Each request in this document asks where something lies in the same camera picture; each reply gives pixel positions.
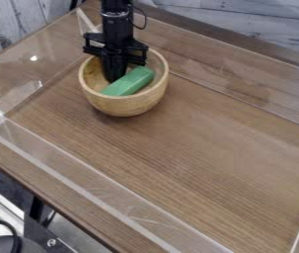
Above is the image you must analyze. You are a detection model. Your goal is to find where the black metal base plate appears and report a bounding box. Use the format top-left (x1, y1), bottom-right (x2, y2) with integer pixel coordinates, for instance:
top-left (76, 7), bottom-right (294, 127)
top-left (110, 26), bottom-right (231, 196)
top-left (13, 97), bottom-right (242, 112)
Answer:
top-left (0, 223), bottom-right (75, 253)

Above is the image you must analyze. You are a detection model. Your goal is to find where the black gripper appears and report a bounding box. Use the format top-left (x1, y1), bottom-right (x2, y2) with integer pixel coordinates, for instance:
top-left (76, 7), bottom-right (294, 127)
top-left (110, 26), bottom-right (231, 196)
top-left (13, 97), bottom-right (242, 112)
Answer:
top-left (83, 33), bottom-right (150, 82)

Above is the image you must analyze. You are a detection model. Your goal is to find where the clear acrylic front barrier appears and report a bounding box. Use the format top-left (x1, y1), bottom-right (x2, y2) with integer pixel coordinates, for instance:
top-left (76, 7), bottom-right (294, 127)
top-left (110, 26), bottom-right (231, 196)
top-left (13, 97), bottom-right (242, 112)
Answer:
top-left (0, 114), bottom-right (234, 253)

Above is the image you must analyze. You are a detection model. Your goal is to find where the black cable loop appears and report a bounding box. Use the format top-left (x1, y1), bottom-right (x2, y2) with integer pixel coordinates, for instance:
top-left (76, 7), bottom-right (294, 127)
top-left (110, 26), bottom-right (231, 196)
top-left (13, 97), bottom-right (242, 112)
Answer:
top-left (0, 218), bottom-right (24, 253)

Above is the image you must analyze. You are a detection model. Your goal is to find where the green rectangular block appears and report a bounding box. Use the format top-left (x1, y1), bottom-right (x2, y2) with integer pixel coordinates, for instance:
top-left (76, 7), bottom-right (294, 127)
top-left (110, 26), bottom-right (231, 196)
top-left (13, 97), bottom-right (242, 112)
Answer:
top-left (100, 66), bottom-right (154, 96)

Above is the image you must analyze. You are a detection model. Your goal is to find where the brown wooden bowl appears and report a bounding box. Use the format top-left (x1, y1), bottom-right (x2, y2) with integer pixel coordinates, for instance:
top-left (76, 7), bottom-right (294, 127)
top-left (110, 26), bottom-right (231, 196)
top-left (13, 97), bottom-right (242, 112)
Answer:
top-left (78, 49), bottom-right (168, 117)

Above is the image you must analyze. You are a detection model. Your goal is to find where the black table leg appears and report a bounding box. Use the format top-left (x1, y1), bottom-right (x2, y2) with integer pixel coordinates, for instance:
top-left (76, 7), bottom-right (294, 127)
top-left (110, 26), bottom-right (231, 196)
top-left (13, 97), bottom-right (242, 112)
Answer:
top-left (29, 197), bottom-right (45, 222)

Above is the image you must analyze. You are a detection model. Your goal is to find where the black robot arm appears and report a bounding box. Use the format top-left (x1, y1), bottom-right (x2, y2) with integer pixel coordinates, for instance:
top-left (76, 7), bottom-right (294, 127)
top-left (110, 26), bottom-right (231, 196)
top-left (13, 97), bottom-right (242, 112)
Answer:
top-left (83, 0), bottom-right (150, 82)

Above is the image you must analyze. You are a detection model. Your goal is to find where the clear acrylic corner bracket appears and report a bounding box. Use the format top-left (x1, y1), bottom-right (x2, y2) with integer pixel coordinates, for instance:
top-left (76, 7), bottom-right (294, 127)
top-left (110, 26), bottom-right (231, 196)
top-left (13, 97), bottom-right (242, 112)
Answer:
top-left (76, 8), bottom-right (102, 34)

